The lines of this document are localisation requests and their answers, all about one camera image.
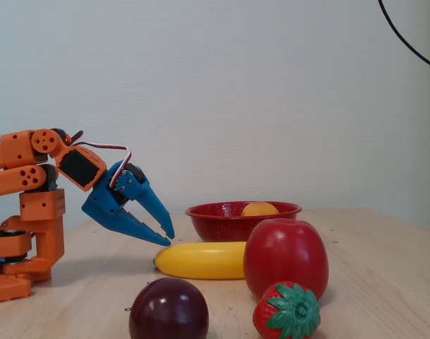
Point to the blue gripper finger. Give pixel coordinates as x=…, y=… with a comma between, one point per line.
x=153, y=203
x=137, y=229

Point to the blue gripper body with motor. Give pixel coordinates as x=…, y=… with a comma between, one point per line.
x=103, y=204

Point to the yellow-orange toy peach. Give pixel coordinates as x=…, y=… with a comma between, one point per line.
x=260, y=209

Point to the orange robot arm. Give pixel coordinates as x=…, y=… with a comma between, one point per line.
x=10, y=180

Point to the red speckled enamel bowl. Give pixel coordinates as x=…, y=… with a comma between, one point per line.
x=221, y=226

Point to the yellow toy banana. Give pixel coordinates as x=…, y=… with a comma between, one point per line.
x=204, y=260

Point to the dark purple toy plum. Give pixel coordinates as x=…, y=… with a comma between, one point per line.
x=168, y=310

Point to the red toy apple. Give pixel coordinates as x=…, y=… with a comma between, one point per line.
x=285, y=257

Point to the red toy strawberry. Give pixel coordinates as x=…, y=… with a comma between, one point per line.
x=292, y=314

